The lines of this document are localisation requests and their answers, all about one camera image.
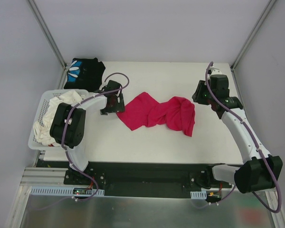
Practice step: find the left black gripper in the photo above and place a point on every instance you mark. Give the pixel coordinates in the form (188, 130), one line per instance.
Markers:
(112, 107)

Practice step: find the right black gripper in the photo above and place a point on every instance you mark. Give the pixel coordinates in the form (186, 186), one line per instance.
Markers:
(199, 93)

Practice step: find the pink t shirt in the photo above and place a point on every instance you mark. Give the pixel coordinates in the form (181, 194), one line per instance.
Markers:
(177, 114)

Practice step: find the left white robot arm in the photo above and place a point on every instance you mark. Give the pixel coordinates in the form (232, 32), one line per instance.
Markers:
(68, 126)

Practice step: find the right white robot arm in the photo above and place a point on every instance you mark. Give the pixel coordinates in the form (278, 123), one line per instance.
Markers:
(260, 169)

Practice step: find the black folded t shirt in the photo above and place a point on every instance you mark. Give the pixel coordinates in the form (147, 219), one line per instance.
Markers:
(85, 74)

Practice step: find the white plastic laundry basket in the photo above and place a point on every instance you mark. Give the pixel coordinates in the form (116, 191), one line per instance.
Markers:
(39, 118)

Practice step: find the cream t shirt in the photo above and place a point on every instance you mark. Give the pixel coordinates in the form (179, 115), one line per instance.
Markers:
(50, 114)

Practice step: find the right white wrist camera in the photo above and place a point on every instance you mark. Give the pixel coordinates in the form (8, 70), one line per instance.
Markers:
(214, 71)

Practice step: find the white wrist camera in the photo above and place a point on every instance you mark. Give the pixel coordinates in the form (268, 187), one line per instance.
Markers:
(102, 87)
(214, 71)

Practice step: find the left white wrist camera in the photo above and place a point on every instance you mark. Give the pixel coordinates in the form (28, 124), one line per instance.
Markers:
(102, 87)

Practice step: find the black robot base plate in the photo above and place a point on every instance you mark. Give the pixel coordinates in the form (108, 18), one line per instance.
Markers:
(151, 180)

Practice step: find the right aluminium frame post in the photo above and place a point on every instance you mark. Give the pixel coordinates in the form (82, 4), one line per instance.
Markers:
(253, 33)

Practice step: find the aluminium frame post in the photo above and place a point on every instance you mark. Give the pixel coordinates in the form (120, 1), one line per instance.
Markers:
(253, 33)
(42, 23)

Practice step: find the right white cable duct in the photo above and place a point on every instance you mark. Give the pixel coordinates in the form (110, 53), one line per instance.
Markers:
(197, 195)

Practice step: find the white cable duct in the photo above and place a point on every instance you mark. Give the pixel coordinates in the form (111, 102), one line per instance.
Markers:
(197, 195)
(65, 191)

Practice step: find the left white cable duct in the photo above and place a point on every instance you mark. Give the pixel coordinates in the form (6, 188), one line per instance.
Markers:
(65, 191)

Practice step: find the left aluminium frame post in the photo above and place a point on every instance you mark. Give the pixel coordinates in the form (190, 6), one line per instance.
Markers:
(42, 23)

